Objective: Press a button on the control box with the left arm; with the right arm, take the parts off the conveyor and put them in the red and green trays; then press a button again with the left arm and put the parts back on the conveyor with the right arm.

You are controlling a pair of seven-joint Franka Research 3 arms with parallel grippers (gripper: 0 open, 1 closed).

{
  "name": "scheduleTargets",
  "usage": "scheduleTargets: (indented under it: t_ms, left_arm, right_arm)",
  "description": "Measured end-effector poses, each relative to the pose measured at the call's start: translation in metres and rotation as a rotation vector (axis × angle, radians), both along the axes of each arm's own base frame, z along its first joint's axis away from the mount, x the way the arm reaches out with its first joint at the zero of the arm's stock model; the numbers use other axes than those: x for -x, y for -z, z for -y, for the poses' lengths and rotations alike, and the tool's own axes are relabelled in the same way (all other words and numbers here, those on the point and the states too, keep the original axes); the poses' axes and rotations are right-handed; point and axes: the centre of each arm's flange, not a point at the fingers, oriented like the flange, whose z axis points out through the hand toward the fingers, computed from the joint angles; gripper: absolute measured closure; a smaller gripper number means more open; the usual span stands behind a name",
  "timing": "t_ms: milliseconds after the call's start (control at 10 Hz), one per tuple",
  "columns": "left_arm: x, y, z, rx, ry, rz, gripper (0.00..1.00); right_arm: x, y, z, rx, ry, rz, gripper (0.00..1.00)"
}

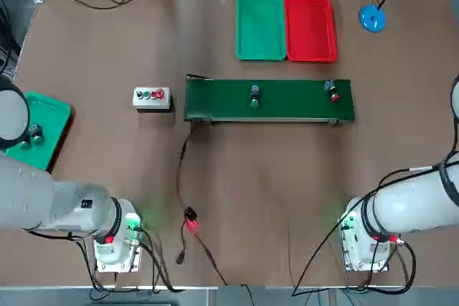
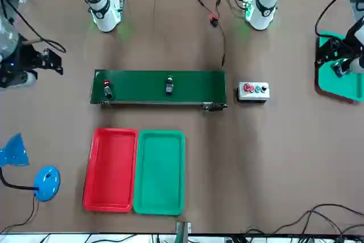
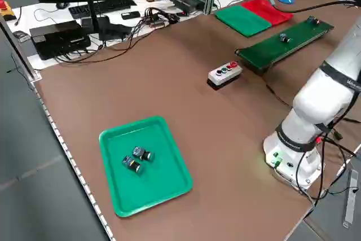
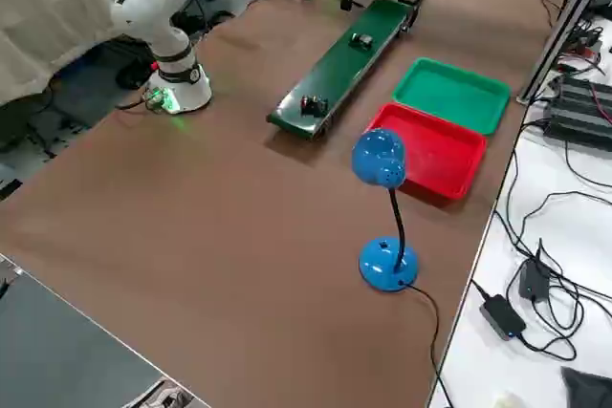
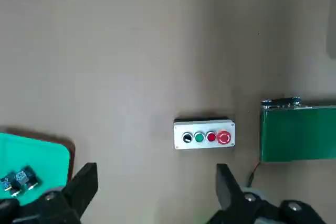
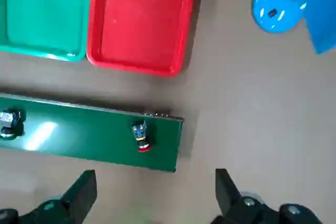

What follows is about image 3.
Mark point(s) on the green-capped push-button part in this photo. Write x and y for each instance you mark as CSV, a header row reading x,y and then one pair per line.
x,y
143,153
284,37
132,164

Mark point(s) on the grey push-button control box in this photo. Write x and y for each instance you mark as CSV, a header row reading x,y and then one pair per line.
x,y
224,78

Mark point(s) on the green belt conveyor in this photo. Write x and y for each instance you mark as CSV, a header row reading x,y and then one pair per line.
x,y
282,46

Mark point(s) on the small black device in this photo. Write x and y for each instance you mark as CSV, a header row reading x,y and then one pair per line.
x,y
21,36

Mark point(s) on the black computer mouse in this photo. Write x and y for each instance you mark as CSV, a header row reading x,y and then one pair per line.
x,y
62,5

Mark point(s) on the red yellow emergency stop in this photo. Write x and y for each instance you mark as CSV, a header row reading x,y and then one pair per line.
x,y
5,9

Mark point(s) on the green plastic tray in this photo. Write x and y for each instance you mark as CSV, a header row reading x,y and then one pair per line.
x,y
242,21
158,184

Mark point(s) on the red plastic tray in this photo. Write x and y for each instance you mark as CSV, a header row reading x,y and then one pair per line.
x,y
265,9

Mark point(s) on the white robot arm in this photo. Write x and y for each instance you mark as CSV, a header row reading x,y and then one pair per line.
x,y
316,102

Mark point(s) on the aluminium frame rail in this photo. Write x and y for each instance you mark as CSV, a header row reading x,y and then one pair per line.
x,y
22,57

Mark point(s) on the red-capped push-button part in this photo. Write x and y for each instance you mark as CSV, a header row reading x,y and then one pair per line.
x,y
313,21

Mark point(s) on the black keyboard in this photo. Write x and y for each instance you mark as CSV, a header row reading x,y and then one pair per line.
x,y
112,5

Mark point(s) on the black equipment box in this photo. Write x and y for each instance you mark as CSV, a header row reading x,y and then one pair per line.
x,y
56,40

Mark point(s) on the grey power strip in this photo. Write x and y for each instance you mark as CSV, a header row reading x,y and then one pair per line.
x,y
350,196

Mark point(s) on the black phone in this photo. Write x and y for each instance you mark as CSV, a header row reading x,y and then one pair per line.
x,y
130,15

